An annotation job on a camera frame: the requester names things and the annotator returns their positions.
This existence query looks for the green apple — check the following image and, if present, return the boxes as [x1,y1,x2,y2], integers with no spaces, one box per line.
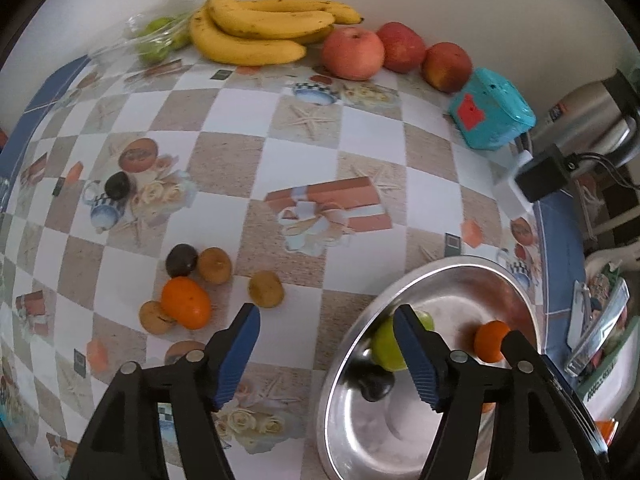
[371,310,436,372]

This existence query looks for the teal plastic box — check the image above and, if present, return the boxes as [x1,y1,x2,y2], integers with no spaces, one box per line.
[447,67,537,151]

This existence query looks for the pale pink apple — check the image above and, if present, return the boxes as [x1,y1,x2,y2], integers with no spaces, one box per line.
[321,27,386,81]

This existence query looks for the checkered printed tablecloth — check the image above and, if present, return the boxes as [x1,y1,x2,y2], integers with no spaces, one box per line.
[0,35,601,480]

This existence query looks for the round stainless steel basin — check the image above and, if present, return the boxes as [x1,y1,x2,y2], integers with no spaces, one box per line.
[315,255,543,480]

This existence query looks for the orange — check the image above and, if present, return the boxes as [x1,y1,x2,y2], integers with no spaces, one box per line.
[161,277,212,331]
[474,320,512,363]

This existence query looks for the white wooden furniture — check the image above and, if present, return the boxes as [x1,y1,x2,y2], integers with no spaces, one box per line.
[582,240,640,281]

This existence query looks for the clear container with green fruit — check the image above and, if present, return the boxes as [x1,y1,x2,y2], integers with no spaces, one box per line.
[92,12,193,66]

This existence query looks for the black cable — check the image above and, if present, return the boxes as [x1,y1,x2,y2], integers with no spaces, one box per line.
[565,152,640,188]

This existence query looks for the yellow banana bunch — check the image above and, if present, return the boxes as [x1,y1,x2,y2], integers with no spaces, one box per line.
[189,0,365,66]

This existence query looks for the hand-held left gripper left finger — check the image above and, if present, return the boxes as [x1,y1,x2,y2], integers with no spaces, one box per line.
[66,303,262,480]

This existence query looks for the dark purple round fruit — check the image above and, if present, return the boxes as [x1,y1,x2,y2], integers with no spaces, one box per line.
[360,372,396,402]
[104,171,134,201]
[165,243,199,278]

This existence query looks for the orange packet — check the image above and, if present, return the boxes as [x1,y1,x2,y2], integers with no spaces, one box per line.
[595,420,621,448]

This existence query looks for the small brown round fruit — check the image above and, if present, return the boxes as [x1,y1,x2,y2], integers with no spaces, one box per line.
[248,270,285,309]
[196,247,233,286]
[139,300,177,336]

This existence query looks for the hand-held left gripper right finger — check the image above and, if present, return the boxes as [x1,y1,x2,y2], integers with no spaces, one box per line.
[392,304,608,480]

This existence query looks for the stainless steel kettle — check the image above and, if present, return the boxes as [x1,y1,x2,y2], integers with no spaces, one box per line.
[530,67,640,168]

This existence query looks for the green printed box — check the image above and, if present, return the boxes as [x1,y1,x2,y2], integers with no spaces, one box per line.
[575,320,640,406]

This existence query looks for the red apple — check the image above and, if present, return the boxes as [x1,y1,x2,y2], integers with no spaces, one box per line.
[421,42,473,93]
[376,21,427,74]

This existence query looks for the black power adapter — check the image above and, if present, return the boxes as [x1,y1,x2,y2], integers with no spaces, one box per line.
[514,144,573,202]

